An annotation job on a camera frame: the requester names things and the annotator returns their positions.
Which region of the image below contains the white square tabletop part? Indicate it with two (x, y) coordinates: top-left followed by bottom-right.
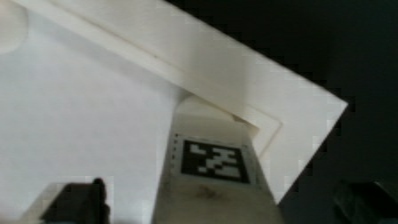
(0, 0), (346, 224)

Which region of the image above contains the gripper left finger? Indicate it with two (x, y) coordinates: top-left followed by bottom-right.
(39, 178), (110, 224)

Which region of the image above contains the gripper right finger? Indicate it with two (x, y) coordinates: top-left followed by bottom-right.
(332, 181), (398, 224)

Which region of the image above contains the white table leg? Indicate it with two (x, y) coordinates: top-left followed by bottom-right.
(151, 96), (284, 224)

